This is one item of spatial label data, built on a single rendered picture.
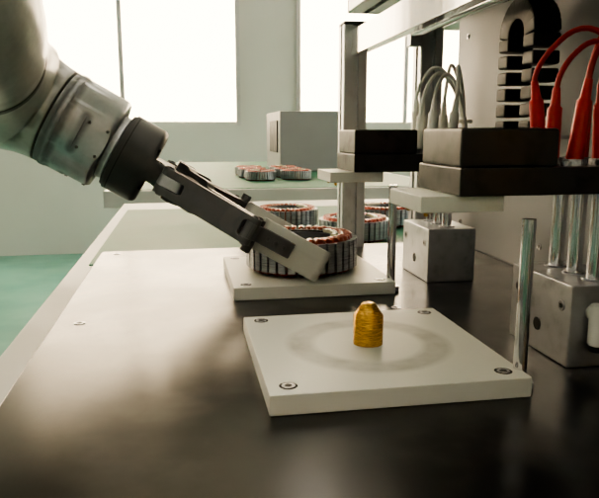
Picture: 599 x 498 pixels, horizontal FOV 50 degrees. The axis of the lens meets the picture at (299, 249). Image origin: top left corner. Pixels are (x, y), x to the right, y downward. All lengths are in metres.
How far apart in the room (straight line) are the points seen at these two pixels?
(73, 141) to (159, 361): 0.24
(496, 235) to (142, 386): 0.52
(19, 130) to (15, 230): 4.72
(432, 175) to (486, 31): 0.44
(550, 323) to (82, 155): 0.40
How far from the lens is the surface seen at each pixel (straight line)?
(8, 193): 5.29
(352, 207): 0.85
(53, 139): 0.60
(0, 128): 0.60
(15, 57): 0.48
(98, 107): 0.60
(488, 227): 0.82
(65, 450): 0.34
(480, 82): 0.86
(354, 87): 0.85
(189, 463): 0.31
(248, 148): 5.14
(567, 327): 0.44
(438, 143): 0.43
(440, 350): 0.42
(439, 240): 0.65
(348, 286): 0.59
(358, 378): 0.37
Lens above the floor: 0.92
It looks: 10 degrees down
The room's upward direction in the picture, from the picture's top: straight up
